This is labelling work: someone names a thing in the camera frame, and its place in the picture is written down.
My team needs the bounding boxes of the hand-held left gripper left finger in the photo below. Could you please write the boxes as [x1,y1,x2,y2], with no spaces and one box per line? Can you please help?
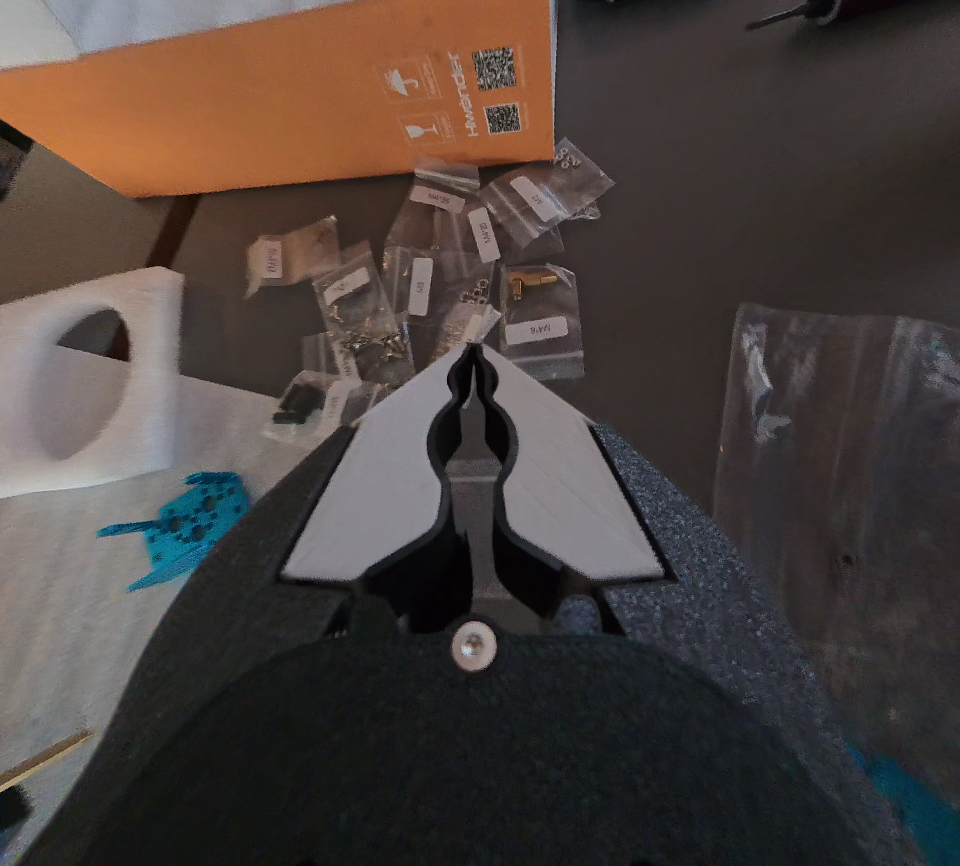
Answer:
[281,343,478,588]

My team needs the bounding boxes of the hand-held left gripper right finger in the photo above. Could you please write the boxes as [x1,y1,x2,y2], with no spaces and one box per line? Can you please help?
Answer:
[478,344,675,588]

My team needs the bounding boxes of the large clear plastic bag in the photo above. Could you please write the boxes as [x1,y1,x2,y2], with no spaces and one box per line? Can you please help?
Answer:
[712,302,960,822]

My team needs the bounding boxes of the blue metal bracket large holes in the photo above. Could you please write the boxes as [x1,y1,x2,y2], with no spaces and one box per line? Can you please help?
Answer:
[843,738,960,866]

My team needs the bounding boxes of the dark grey desk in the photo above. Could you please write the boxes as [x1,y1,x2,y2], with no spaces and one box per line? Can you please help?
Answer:
[0,0,960,866]

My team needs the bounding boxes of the pile of small screw bags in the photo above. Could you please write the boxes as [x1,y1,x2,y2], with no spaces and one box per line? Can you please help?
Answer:
[243,138,616,443]

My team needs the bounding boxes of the white foam block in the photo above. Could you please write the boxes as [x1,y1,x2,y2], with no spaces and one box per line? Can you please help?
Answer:
[0,266,186,500]

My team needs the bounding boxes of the white foam sheet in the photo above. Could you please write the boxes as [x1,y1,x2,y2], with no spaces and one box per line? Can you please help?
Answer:
[0,348,320,792]

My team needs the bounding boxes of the orange white cardboard box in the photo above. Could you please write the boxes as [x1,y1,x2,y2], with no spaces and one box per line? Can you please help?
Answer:
[0,0,560,200]

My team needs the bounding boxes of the blue metal bracket small holes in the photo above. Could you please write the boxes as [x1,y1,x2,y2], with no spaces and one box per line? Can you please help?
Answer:
[96,472,250,593]

